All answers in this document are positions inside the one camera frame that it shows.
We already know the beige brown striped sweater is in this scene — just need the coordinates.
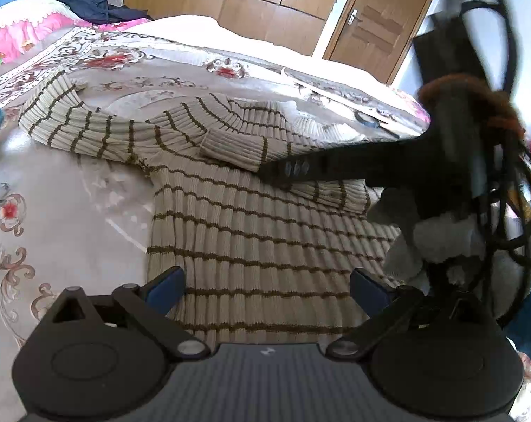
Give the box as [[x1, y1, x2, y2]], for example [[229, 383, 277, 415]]
[[19, 71, 398, 346]]

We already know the dark navy clothes pile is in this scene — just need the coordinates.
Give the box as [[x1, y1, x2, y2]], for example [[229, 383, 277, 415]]
[[59, 0, 150, 25]]

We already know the grey gloved right hand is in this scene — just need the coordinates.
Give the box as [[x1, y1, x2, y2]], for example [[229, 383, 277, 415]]
[[366, 188, 524, 318]]

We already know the floral satin bedspread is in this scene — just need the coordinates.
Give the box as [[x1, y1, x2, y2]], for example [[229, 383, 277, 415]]
[[0, 25, 531, 422]]

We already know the wooden door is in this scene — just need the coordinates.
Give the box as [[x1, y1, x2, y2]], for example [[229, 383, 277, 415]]
[[323, 0, 432, 84]]

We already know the pink floral quilt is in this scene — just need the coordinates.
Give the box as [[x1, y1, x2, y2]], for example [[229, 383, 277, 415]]
[[0, 0, 149, 66]]

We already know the black cable bundle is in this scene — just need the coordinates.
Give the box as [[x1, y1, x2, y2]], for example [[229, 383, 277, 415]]
[[440, 0, 531, 331]]

